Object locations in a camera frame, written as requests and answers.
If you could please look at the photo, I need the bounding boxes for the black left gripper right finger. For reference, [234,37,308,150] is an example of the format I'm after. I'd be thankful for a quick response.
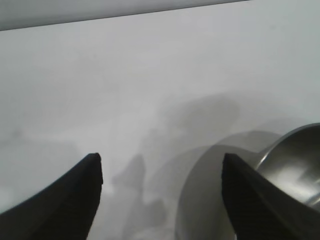
[220,153,320,240]

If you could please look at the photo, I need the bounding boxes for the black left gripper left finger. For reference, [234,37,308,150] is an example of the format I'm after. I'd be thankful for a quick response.
[0,152,104,240]

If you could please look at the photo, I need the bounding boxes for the stainless steel mixing bowl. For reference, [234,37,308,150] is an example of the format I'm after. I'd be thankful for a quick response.
[256,122,320,213]

